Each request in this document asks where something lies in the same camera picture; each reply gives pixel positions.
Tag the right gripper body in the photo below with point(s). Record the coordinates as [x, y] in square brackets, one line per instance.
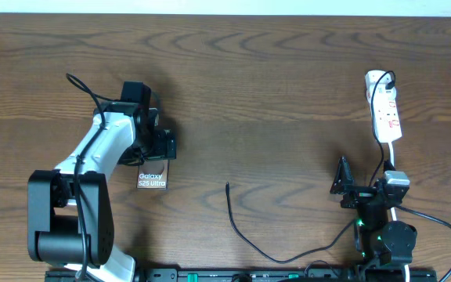
[357, 198]

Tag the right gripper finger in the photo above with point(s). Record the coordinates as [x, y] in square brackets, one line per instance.
[343, 178]
[388, 166]

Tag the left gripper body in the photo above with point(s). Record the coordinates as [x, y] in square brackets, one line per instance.
[156, 146]

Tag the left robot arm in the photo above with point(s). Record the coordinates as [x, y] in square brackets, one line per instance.
[69, 216]

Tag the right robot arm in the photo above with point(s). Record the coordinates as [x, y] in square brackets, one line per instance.
[386, 244]

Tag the white power strip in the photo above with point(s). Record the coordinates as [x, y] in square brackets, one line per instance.
[381, 96]

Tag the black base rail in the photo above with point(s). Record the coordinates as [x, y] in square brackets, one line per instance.
[259, 275]

